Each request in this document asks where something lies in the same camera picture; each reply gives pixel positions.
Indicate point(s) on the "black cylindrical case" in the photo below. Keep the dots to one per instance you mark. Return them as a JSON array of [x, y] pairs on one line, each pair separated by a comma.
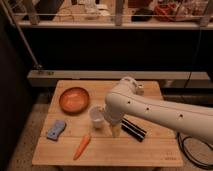
[[133, 130]]

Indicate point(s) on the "white rail beam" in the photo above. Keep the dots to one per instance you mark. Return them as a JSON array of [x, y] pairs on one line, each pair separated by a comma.
[[166, 79]]

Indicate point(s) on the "grey metal pole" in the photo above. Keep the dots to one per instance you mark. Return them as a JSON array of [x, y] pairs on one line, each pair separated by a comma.
[[37, 65]]

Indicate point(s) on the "black bag on shelf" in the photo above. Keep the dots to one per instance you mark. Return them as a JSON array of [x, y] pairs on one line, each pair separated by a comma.
[[142, 15]]

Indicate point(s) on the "red object on shelf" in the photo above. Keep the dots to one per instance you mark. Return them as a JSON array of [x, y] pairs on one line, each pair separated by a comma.
[[166, 12]]

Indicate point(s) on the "blue sponge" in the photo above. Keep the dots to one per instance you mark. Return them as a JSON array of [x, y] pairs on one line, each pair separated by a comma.
[[55, 131]]

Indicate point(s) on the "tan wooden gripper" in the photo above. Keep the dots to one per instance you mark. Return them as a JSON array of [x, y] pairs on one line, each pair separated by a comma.
[[115, 130]]

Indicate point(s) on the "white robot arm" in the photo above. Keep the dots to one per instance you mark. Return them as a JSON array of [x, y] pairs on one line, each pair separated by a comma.
[[196, 121]]

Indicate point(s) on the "orange pepper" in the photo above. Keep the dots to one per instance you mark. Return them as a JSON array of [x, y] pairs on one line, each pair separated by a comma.
[[83, 144]]

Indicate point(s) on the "orange ceramic plate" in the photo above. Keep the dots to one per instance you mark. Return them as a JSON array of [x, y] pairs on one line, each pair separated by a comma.
[[74, 100]]

